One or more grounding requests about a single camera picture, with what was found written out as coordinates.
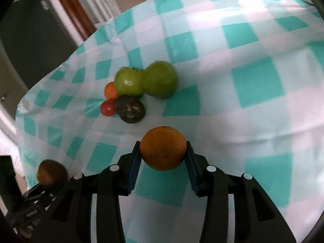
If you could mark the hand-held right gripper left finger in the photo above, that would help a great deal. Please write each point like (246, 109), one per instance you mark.
(133, 168)

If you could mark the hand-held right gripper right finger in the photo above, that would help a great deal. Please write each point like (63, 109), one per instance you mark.
(193, 172)

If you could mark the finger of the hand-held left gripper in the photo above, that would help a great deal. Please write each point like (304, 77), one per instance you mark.
(35, 193)

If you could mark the brown kiwi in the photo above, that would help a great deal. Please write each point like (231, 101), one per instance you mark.
(52, 173)

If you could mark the orange tangerine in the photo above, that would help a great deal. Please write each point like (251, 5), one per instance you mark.
(163, 148)

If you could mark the dark round fruit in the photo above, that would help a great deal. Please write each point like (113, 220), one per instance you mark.
(130, 109)

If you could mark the small red tomato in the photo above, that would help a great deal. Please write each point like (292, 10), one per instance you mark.
(108, 108)

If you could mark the small orange tomato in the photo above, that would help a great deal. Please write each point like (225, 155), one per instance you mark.
(110, 91)

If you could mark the green tomato with calyx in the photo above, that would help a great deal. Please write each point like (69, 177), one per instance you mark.
(127, 82)

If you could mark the smooth green tomato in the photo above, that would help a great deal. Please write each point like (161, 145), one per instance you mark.
(162, 79)

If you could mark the teal checkered tablecloth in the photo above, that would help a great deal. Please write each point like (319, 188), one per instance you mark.
(253, 43)

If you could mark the dark cabinet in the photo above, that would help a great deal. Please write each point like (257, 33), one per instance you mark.
(35, 38)

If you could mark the white panelled door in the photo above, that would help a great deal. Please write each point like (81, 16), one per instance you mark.
(98, 0)

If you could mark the wooden door frame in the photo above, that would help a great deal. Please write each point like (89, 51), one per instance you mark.
(73, 7)

